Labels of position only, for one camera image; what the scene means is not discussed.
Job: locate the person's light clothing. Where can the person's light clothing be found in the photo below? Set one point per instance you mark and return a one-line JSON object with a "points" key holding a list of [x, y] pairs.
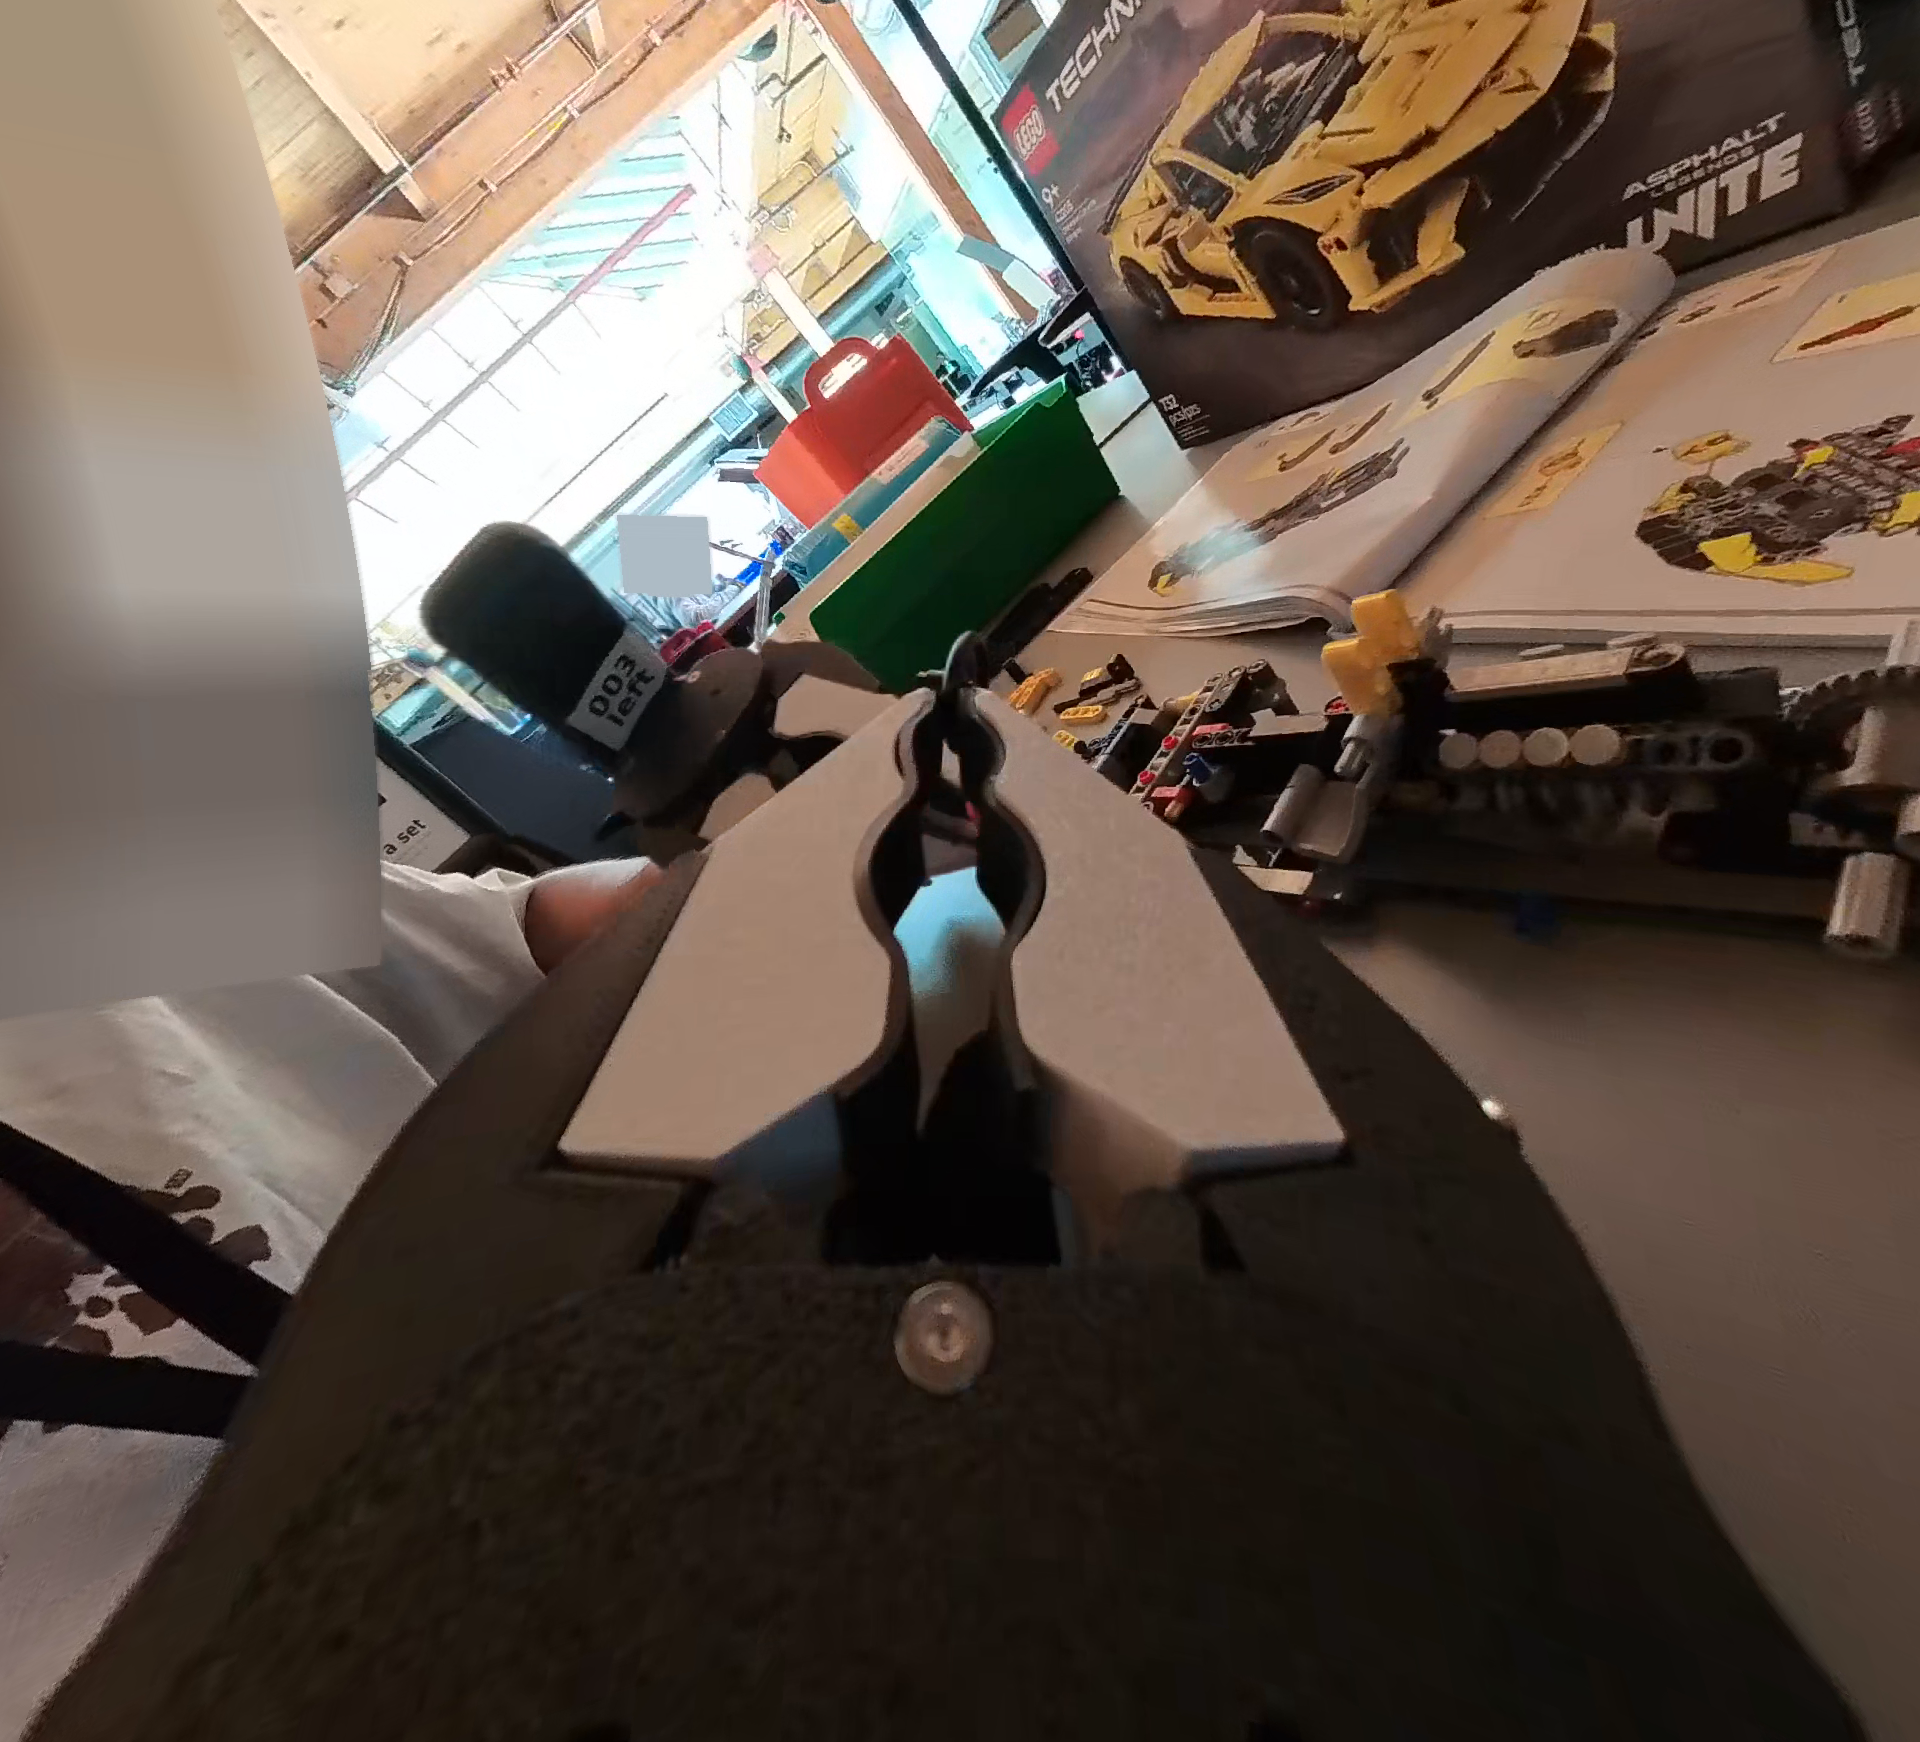
{"points": [[225, 1095]]}

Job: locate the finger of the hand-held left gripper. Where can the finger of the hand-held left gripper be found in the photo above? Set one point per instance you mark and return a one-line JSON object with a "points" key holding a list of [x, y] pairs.
{"points": [[736, 804], [834, 710]]}

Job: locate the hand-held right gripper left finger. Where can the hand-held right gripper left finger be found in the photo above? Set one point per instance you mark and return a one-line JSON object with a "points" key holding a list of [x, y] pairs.
{"points": [[736, 1008]]}

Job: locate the person's left forearm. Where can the person's left forearm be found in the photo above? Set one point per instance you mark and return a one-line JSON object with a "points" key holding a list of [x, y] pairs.
{"points": [[584, 901]]}

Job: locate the lego instruction booklet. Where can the lego instruction booklet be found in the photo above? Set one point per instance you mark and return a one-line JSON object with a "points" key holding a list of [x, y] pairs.
{"points": [[1575, 481]]}

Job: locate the black lego frame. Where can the black lego frame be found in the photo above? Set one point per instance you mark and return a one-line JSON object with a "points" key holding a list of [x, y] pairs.
{"points": [[1037, 611]]}

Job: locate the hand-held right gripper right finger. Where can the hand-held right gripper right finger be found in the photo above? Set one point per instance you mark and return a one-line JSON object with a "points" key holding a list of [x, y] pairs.
{"points": [[1185, 1008]]}

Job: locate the orange bag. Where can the orange bag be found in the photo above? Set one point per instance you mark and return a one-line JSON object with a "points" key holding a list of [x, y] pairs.
{"points": [[856, 422]]}

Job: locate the lego car chassis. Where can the lego car chassis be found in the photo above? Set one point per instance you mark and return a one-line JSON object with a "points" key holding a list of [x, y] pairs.
{"points": [[1502, 767]]}

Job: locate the lego set box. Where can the lego set box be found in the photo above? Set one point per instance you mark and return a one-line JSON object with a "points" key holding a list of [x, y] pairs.
{"points": [[1502, 47]]}

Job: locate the green plastic bin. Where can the green plastic bin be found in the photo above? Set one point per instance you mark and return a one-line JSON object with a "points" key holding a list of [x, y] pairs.
{"points": [[959, 542]]}

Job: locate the black lego steering wheel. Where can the black lego steering wheel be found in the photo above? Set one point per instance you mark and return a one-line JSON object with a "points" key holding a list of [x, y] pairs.
{"points": [[947, 685]]}

